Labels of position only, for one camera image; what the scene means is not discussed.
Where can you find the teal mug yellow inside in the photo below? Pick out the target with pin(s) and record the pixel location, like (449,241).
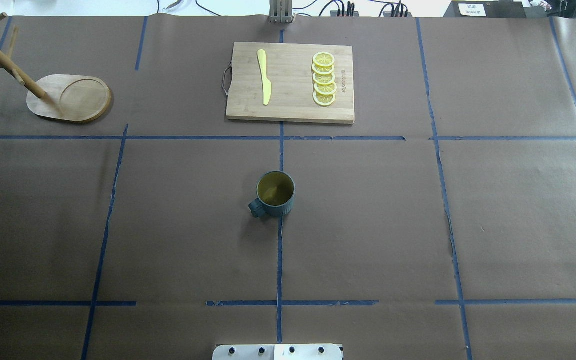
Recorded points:
(275,195)

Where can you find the wooden cup rack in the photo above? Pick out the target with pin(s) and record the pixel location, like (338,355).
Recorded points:
(61,97)

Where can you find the lemon slice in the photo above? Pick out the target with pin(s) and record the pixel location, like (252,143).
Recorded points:
(323,100)
(322,70)
(324,79)
(328,89)
(323,59)

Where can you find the yellow plastic knife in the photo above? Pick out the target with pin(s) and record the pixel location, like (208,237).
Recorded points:
(266,83)

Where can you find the wooden cutting board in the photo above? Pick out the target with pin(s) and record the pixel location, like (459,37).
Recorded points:
(289,68)

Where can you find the white pillar with base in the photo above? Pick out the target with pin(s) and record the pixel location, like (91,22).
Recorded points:
(304,351)

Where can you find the orange black adapter far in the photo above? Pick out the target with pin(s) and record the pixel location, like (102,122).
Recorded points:
(344,10)

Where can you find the orange black adapter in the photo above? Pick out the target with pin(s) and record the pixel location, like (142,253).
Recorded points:
(344,10)
(394,10)

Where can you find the orange black adapter near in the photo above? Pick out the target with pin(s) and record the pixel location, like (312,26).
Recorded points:
(394,10)

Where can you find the black box white label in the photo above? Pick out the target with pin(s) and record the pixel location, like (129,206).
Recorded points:
(492,9)

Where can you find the aluminium frame post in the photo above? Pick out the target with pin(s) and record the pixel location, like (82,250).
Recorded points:
(281,11)

